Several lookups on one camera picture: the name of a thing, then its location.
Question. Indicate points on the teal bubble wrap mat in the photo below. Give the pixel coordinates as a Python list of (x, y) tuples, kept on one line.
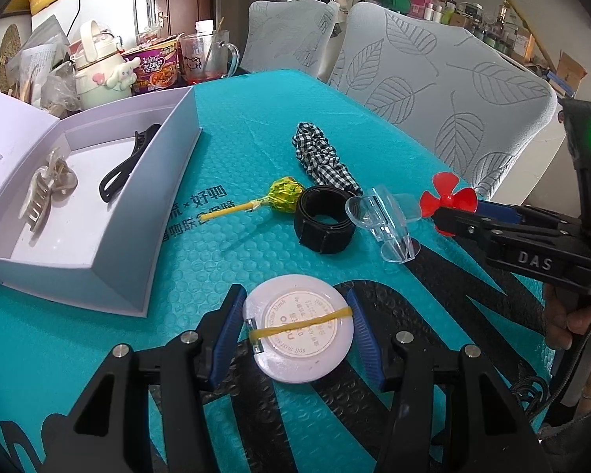
[(49, 351)]

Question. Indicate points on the black hair clip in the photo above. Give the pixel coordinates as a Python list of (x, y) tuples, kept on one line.
[(114, 181)]

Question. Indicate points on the white refrigerator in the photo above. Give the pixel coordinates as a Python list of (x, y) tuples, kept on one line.
[(124, 18)]

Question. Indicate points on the cream cartoon kettle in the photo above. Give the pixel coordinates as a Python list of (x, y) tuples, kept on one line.
[(102, 74)]

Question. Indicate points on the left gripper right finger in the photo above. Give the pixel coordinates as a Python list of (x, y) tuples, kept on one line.
[(373, 332)]

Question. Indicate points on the grey leaf chair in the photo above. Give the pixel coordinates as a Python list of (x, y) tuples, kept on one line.
[(473, 109), (288, 35)]

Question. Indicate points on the clear plastic hair clip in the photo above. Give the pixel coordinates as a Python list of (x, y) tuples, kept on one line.
[(387, 215)]

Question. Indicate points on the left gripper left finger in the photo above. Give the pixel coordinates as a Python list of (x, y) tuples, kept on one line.
[(219, 331)]

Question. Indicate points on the white open gift box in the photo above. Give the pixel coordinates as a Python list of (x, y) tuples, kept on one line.
[(90, 254)]

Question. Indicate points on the person's right hand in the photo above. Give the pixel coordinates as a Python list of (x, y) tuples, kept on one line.
[(562, 325)]

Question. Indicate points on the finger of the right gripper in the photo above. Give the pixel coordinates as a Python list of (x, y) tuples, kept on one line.
[(499, 212), (458, 222)]

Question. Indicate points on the yellow lollipop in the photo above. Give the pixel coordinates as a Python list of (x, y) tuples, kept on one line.
[(282, 196)]

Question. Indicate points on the red flower hair clip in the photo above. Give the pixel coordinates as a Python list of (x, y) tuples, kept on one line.
[(447, 196)]

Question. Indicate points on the round woven wall mat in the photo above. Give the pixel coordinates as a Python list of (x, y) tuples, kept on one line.
[(11, 44)]

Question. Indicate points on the purple instant noodle cup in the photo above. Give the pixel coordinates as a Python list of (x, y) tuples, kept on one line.
[(159, 66)]

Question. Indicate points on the near grey leaf chair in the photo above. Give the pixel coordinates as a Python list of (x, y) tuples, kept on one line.
[(473, 109)]

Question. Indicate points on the black white gingham scrunchie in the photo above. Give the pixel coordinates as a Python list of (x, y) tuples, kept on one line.
[(320, 160)]

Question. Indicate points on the cardboard box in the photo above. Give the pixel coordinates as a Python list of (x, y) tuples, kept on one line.
[(569, 74)]

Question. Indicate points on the beige claw hair clip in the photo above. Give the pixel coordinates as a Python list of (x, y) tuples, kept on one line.
[(54, 176)]

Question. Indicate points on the far grey leaf chair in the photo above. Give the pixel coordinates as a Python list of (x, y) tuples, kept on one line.
[(288, 35)]

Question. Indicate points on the round white compact case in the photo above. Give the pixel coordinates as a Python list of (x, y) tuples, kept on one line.
[(300, 328)]

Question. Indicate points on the glass measuring jug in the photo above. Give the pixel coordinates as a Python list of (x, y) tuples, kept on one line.
[(206, 57)]

